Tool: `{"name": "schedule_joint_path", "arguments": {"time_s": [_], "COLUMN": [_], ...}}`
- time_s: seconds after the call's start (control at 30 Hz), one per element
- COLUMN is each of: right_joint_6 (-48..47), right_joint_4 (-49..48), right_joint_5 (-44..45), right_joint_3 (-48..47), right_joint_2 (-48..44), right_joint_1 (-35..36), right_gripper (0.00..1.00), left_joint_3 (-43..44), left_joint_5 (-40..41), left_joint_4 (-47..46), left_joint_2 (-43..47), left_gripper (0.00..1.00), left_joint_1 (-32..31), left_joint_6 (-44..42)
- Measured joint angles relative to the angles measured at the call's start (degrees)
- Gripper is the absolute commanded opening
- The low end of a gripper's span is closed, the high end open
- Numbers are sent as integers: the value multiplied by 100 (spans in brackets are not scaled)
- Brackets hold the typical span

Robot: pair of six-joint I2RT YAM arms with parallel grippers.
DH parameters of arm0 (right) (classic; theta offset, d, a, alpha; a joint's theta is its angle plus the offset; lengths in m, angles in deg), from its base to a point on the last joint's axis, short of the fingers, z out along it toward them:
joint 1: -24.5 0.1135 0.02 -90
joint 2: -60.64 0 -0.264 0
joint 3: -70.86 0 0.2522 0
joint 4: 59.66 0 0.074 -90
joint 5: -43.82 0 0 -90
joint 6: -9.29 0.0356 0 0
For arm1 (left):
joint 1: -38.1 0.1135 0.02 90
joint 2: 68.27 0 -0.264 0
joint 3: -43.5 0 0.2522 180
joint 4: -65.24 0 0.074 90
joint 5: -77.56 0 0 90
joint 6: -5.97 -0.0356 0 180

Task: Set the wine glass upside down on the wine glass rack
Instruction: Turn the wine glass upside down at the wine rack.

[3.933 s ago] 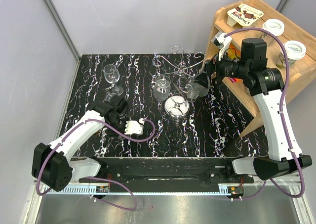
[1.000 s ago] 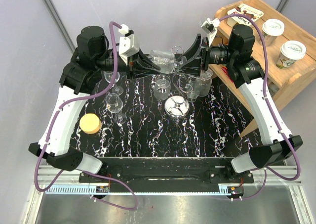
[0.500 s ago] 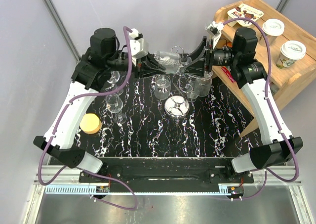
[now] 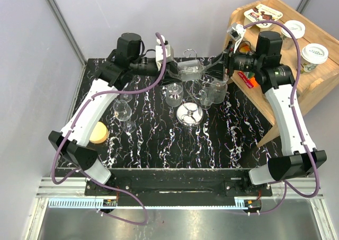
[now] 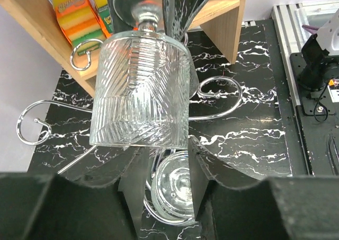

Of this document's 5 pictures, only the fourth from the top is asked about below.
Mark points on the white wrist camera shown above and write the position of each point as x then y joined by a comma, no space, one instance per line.
236,32
160,55

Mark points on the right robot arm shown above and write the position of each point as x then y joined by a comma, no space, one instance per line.
300,154

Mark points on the aluminium rail frame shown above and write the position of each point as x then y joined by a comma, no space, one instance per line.
63,212

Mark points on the paper coffee cup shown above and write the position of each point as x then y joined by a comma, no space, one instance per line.
311,56
297,28

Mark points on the ribbed glass goblet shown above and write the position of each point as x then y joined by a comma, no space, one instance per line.
190,70

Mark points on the colourful sponge pack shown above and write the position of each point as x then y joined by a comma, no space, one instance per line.
247,77

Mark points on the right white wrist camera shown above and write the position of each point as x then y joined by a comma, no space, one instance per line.
236,32

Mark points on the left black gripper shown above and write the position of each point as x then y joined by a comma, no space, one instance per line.
170,76

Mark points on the wooden shelf unit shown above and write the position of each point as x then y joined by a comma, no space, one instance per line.
312,87

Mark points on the clear wine glass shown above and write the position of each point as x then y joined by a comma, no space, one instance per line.
123,113
126,97

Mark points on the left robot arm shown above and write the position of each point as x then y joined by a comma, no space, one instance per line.
115,73

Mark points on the chrome wine glass rack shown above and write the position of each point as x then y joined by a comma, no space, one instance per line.
190,113

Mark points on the near paper coffee cup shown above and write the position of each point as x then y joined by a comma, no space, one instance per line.
311,56

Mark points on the chocolate yogurt cup pack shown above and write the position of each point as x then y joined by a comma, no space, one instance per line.
260,13

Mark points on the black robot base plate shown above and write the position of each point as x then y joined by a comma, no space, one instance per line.
181,188

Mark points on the far paper coffee cup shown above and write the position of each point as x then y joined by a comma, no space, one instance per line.
297,28

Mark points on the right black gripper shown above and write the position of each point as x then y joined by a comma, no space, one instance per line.
217,71

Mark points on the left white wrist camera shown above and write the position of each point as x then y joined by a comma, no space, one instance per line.
160,55

